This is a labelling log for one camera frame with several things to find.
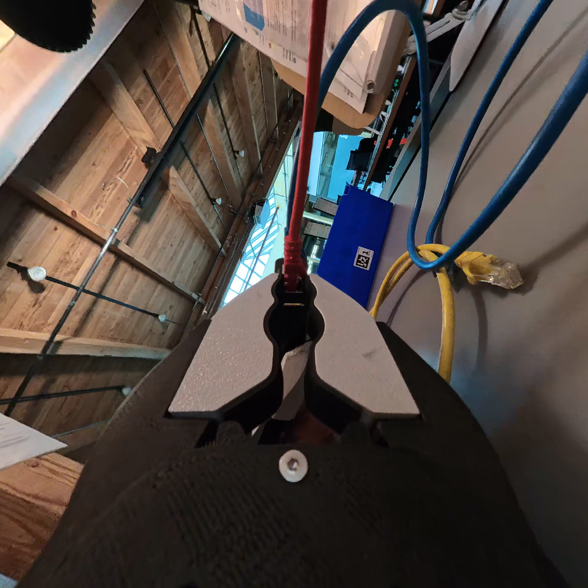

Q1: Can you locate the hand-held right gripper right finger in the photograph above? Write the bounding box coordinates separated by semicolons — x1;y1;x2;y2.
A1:
304;275;421;433

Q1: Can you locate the red network cable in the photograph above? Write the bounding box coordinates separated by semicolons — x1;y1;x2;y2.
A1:
282;0;330;293

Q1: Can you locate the black ridged object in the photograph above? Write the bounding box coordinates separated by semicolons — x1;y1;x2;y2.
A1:
0;0;98;52

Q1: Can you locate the printed instruction sheet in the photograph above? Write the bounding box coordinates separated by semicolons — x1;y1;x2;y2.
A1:
198;0;396;115

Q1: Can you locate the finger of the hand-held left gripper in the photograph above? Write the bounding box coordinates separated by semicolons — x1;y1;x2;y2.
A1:
274;342;314;422

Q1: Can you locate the black network adapter box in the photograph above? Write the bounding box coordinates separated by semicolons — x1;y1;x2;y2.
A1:
275;259;318;352

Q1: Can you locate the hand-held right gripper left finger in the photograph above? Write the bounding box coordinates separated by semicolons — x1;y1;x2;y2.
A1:
168;273;285;423

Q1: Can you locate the instruction sheet on stand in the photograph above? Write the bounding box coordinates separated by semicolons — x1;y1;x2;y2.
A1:
198;0;506;135

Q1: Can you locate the blue network cable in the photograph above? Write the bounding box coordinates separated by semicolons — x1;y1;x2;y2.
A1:
317;0;588;273

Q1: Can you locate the yellow network cable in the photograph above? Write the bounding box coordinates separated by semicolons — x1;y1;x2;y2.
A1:
370;243;524;385

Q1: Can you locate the blue plastic bin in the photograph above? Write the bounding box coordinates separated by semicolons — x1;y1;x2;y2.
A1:
317;185;395;310

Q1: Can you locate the white hanging board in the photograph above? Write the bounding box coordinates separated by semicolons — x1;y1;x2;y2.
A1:
0;413;68;471

